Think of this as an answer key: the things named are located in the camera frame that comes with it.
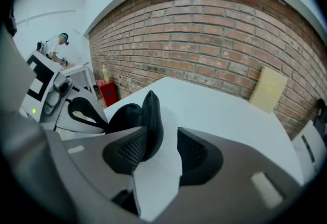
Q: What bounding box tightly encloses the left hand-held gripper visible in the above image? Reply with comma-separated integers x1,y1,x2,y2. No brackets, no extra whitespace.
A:
19,51,110,134

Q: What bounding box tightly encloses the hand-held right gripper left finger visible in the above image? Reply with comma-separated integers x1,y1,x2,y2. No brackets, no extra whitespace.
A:
62,126,150,217

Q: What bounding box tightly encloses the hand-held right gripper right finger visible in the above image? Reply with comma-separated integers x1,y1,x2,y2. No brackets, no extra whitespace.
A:
152,126,304,224

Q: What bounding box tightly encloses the black pouch case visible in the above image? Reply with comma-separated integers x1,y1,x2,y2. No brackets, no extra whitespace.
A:
105,89,165,163

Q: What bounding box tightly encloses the red plastic crate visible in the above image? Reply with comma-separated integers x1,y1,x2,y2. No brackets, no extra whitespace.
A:
96,80,120,108

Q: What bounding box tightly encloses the small white table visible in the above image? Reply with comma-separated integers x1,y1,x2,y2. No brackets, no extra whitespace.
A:
60,61,97,100

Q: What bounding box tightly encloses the yellow-green drink bottle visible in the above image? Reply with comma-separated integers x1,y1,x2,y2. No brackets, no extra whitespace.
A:
101,64,111,83

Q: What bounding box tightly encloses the white wooden chair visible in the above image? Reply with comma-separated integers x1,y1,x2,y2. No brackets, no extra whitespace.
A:
291,119,324,186

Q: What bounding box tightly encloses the white wall conduit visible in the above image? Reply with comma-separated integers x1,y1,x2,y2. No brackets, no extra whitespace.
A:
14,9,77,25

